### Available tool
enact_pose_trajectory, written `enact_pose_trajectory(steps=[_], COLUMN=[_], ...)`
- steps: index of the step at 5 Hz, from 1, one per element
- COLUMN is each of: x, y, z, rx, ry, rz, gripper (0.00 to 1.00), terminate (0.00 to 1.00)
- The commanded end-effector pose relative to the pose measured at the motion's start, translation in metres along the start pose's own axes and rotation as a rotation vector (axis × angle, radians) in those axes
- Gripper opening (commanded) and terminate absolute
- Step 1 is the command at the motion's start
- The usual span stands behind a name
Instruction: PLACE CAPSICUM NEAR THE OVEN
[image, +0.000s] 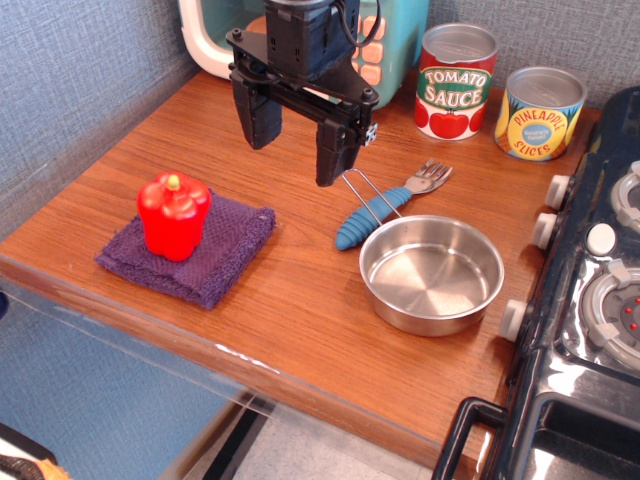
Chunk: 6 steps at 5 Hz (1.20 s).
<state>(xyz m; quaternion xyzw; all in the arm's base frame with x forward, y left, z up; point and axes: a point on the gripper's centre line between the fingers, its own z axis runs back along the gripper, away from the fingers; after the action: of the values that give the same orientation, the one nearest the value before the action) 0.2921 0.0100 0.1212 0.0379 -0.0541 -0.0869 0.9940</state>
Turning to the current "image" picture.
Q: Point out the teal toy microwave oven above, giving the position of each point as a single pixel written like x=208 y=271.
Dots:
x=384 y=63

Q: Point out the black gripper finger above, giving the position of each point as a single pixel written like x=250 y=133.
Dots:
x=260 y=117
x=338 y=144

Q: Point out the small steel pan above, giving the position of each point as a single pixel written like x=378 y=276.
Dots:
x=430 y=275

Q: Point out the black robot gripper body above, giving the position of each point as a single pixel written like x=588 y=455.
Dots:
x=304 y=61

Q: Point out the red toy capsicum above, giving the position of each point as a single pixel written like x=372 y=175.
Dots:
x=173 y=209

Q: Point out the black toy stove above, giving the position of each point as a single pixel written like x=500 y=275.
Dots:
x=572 y=409

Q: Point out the white stove knob bottom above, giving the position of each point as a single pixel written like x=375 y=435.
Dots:
x=512 y=319

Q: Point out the tomato sauce can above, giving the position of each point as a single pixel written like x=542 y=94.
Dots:
x=454 y=78

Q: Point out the blue handled fork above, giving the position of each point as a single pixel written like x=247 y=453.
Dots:
x=371 y=214

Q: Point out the white stove knob top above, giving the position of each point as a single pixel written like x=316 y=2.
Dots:
x=556 y=191

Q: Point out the white stove knob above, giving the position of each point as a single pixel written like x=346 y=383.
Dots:
x=543 y=230
x=556 y=191
x=512 y=319

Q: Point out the pineapple slices can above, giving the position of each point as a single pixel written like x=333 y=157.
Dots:
x=539 y=113

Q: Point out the white stove knob middle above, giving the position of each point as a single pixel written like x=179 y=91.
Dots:
x=543 y=230

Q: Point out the purple folded cloth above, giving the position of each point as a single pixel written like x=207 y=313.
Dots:
x=233 y=235

